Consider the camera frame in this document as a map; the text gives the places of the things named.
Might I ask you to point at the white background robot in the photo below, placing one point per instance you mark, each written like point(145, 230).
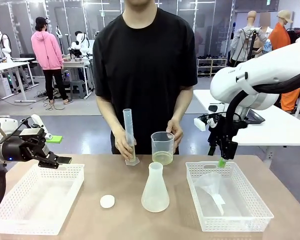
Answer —
point(83, 45)
point(5, 45)

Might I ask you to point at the mannequin in grey shirt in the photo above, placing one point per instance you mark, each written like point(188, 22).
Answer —
point(242, 42)

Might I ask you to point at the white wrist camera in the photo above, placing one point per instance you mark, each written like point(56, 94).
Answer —
point(200, 123)
point(37, 121)

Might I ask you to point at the black plastic tray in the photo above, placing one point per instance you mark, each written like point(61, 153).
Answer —
point(255, 117)

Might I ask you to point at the large white side table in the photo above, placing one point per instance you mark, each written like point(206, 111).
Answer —
point(277, 130)

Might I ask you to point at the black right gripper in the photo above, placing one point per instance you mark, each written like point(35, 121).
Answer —
point(217, 130)

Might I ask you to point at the person's right forearm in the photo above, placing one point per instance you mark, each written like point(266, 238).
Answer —
point(107, 117)

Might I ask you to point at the translucent plastic Erlenmeyer flask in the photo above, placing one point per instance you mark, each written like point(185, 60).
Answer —
point(155, 192)

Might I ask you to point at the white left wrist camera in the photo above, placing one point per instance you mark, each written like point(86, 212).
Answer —
point(37, 121)

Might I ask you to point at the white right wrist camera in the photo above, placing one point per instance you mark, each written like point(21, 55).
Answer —
point(200, 123)

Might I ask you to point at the person's left hand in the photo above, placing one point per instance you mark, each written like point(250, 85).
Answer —
point(177, 130)

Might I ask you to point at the person in pink hoodie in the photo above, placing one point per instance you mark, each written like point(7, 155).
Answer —
point(46, 50)

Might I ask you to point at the person's left forearm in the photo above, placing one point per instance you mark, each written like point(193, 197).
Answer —
point(182, 105)

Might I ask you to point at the translucent plastic funnel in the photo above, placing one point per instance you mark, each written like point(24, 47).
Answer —
point(212, 182)

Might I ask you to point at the dark red hanging clothes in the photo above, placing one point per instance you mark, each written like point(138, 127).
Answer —
point(296, 33)

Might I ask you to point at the clear plastic graduated cylinder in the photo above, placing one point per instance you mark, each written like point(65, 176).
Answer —
point(128, 122)

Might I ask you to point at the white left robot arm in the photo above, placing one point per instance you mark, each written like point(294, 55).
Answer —
point(7, 123)

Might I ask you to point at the white desk with metal trays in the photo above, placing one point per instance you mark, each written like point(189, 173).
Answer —
point(76, 62)

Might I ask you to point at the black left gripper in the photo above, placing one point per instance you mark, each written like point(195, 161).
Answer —
point(22, 147)

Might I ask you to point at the mannequin in orange clothes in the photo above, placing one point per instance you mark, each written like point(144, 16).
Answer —
point(280, 37)

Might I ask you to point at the person's right hand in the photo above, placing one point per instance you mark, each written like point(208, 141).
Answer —
point(122, 145)

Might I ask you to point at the person in black T-shirt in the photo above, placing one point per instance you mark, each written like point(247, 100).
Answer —
point(145, 62)

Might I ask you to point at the white height-adjustable desk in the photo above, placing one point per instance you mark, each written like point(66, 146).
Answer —
point(7, 66)

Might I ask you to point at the grey step stool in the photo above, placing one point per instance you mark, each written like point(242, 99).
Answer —
point(77, 87)

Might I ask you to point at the shoe rack with shoes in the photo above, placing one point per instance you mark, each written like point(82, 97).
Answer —
point(211, 66)

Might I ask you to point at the black tripod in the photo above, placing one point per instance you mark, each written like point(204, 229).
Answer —
point(252, 42)

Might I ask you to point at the clear plastic beaker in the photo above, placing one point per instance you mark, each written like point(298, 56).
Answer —
point(162, 150)

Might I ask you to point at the white perforated plastic basket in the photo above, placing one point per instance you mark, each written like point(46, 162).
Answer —
point(5, 225)
point(240, 225)

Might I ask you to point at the round white cap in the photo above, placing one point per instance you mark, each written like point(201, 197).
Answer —
point(107, 201)

